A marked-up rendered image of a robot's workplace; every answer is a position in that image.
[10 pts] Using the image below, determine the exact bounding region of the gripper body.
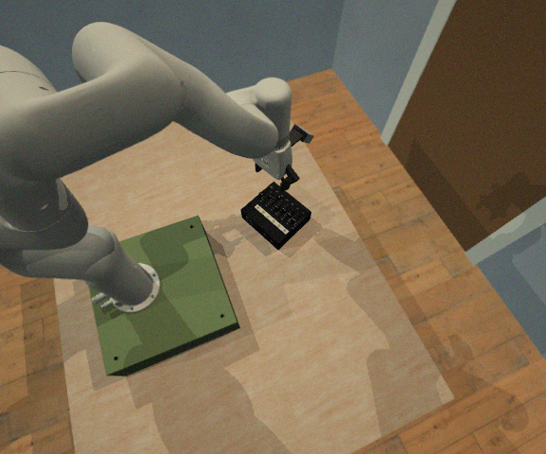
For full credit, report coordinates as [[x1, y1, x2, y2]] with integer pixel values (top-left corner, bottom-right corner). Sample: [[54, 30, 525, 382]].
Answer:
[[253, 140, 292, 180]]

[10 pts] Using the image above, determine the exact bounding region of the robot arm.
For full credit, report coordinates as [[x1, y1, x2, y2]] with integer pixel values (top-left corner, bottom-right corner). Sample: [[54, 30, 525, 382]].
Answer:
[[0, 22, 314, 313]]

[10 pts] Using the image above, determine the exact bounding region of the black lighting desk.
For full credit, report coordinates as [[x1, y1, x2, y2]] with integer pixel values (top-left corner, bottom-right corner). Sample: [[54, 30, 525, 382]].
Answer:
[[240, 182, 311, 250]]

